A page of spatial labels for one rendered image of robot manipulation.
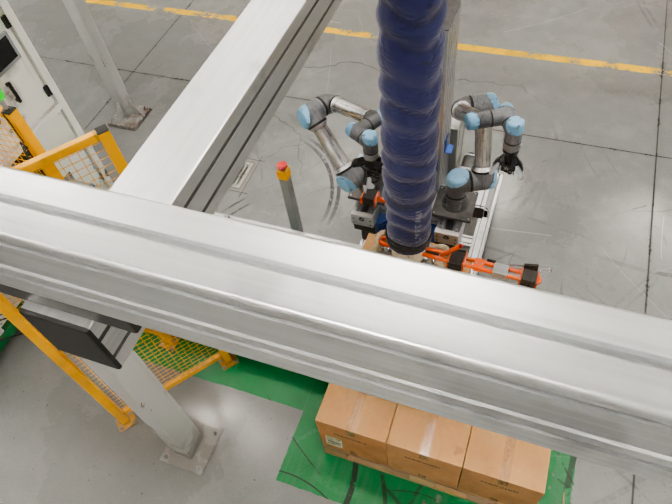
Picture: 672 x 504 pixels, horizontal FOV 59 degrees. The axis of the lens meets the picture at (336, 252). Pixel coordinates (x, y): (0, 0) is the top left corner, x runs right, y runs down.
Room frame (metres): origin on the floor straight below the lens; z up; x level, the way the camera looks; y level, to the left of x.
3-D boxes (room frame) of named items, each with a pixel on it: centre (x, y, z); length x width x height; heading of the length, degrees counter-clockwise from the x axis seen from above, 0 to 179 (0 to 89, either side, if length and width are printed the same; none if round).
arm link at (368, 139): (2.12, -0.25, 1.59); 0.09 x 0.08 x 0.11; 33
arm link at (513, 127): (1.82, -0.83, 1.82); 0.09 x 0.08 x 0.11; 179
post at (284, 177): (2.64, 0.24, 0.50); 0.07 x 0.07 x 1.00; 63
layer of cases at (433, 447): (1.36, -0.50, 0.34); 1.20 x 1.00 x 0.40; 63
